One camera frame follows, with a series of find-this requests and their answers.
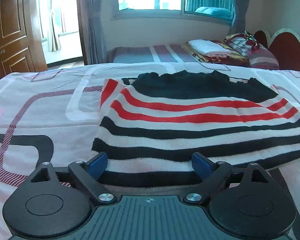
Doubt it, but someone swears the patterned white bed sheet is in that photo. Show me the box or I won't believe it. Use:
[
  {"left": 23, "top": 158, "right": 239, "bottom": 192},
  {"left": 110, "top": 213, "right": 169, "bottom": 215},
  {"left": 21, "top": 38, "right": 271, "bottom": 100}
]
[{"left": 0, "top": 63, "right": 300, "bottom": 239}]

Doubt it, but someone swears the grey right curtain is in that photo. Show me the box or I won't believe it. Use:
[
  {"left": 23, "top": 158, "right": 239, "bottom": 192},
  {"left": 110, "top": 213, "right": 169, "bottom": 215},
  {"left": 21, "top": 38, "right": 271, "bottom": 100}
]
[{"left": 229, "top": 0, "right": 250, "bottom": 34}]

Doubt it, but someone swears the folded white cloth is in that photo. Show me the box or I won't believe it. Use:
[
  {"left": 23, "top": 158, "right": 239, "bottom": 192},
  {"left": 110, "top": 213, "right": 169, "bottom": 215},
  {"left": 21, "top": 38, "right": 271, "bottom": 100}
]
[{"left": 187, "top": 40, "right": 231, "bottom": 55}]

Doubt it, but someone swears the striped knit sweater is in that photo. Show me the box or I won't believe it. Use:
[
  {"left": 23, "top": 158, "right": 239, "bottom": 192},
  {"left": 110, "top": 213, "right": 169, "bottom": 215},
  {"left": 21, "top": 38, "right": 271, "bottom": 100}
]
[{"left": 92, "top": 71, "right": 300, "bottom": 188}]

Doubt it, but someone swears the grey curtain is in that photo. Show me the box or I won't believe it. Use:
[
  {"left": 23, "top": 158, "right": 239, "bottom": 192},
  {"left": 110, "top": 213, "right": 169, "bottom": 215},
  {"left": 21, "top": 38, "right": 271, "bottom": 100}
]
[
  {"left": 77, "top": 0, "right": 107, "bottom": 65},
  {"left": 229, "top": 0, "right": 250, "bottom": 34}
]

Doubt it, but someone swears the brown wooden door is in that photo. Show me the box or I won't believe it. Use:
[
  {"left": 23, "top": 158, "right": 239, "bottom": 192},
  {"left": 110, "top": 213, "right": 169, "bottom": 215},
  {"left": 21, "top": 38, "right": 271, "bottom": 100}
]
[{"left": 0, "top": 0, "right": 47, "bottom": 79}]

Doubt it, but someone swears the grey left curtain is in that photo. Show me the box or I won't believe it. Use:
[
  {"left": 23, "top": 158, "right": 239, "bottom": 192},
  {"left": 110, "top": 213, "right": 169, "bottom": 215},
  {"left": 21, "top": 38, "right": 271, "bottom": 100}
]
[{"left": 77, "top": 0, "right": 107, "bottom": 65}]

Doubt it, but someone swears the folded red yellow blanket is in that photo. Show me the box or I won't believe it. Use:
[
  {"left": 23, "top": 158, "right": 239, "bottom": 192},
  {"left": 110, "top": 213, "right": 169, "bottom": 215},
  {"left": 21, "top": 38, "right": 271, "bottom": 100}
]
[{"left": 184, "top": 41, "right": 250, "bottom": 67}]

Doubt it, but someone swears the red white headboard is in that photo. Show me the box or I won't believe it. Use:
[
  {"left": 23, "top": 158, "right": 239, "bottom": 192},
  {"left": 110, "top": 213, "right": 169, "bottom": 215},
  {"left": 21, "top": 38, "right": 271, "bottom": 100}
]
[{"left": 254, "top": 28, "right": 300, "bottom": 72}]

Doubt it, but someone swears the checked red pillow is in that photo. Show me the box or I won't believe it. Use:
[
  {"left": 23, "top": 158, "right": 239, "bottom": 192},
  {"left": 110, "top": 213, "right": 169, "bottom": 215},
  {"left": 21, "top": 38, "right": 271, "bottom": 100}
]
[{"left": 224, "top": 31, "right": 280, "bottom": 70}]

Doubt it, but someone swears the striped purple mattress cover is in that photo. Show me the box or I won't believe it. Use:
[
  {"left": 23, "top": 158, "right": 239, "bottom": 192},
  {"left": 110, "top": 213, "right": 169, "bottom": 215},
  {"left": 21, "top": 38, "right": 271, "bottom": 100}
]
[{"left": 113, "top": 44, "right": 199, "bottom": 63}]

